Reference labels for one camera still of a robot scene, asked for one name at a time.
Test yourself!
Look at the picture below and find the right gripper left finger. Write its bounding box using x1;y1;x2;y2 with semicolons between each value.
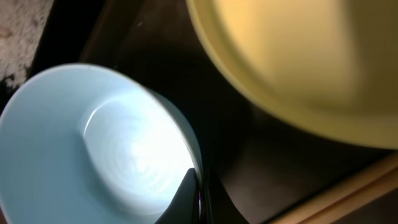
155;168;200;224

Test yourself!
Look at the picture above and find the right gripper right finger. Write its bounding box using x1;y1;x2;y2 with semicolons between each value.
205;171;248;224

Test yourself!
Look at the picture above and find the light blue bowl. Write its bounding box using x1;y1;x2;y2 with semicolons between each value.
1;63;203;224

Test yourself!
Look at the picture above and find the wooden chopsticks pair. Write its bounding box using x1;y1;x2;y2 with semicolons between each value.
272;152;397;224

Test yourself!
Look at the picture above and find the yellow plate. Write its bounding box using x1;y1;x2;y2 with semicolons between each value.
187;0;397;149

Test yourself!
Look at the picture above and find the brown serving tray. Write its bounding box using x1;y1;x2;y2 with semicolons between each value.
81;1;397;223

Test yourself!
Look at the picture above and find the black tray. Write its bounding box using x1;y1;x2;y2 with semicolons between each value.
1;0;105;107

